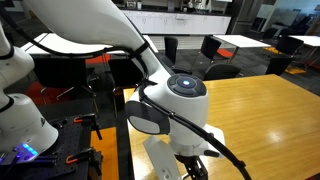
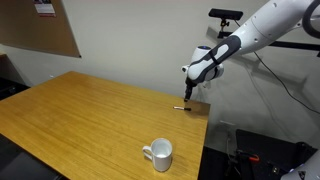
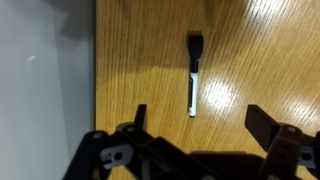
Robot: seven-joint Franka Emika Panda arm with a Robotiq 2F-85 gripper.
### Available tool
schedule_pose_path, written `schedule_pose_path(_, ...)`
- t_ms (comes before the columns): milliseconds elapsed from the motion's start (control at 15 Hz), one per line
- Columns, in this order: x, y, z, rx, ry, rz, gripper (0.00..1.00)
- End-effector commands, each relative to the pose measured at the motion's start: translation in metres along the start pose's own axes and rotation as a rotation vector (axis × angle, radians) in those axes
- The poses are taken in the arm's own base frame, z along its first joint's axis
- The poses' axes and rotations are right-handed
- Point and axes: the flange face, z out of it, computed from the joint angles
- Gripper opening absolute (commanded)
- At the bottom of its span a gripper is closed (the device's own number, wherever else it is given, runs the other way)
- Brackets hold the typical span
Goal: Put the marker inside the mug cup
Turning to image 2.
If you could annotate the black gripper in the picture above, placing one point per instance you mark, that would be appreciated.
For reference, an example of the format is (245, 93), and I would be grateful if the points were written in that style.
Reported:
(189, 87)

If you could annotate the black and silver marker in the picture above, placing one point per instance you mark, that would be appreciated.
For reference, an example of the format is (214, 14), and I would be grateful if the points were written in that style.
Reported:
(182, 108)

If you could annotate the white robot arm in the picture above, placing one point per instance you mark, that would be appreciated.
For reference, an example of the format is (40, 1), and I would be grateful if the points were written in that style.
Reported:
(265, 26)

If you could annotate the white ceramic mug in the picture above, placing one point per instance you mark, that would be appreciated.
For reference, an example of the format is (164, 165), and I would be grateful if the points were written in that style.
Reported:
(160, 153)

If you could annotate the red and white poster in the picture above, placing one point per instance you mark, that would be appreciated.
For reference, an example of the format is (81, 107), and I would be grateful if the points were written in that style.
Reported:
(44, 8)

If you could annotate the cork notice board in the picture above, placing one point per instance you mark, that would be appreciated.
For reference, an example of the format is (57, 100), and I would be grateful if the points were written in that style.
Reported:
(22, 27)

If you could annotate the white wall socket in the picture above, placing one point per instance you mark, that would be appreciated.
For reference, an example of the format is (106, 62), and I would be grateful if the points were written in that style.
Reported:
(228, 126)

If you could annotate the black camera on wall mount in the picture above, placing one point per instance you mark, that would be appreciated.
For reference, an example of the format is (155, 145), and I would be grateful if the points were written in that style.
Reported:
(225, 14)

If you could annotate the orange handled clamp upper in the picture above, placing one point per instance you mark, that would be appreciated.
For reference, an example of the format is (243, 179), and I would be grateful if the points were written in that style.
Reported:
(244, 156)

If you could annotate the black mounting base plate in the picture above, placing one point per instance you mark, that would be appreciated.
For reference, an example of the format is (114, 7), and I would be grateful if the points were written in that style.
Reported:
(277, 157)

